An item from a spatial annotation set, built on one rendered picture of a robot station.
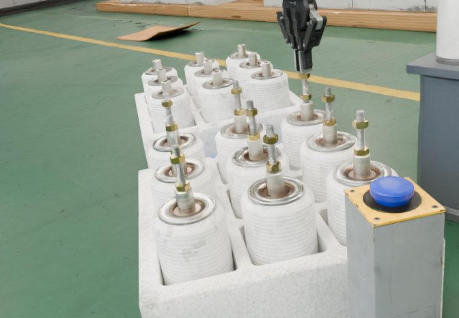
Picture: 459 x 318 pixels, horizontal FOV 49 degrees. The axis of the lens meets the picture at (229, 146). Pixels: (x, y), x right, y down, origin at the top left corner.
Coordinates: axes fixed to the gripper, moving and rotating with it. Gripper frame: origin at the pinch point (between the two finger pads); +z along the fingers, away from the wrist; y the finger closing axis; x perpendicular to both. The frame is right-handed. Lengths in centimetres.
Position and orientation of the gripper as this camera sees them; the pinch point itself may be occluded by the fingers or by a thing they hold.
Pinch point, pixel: (302, 59)
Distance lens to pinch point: 86.1
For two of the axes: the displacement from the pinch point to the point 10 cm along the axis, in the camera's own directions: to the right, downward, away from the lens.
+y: 3.7, 3.2, -8.7
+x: 9.2, -2.6, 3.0
